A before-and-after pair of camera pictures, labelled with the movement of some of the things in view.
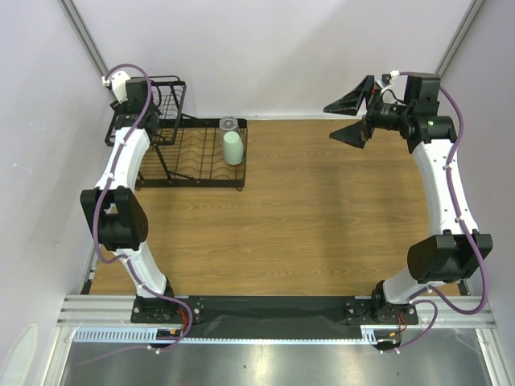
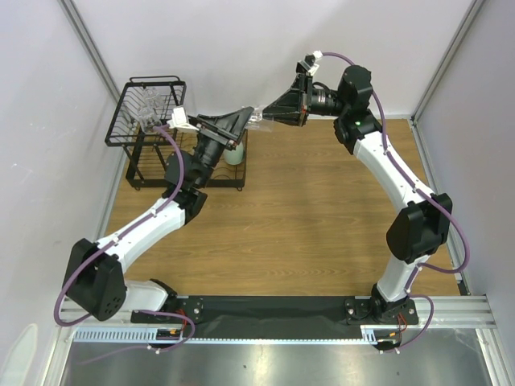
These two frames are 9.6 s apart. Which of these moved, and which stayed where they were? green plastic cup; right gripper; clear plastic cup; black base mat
Moved: clear plastic cup; right gripper
Stayed: black base mat; green plastic cup
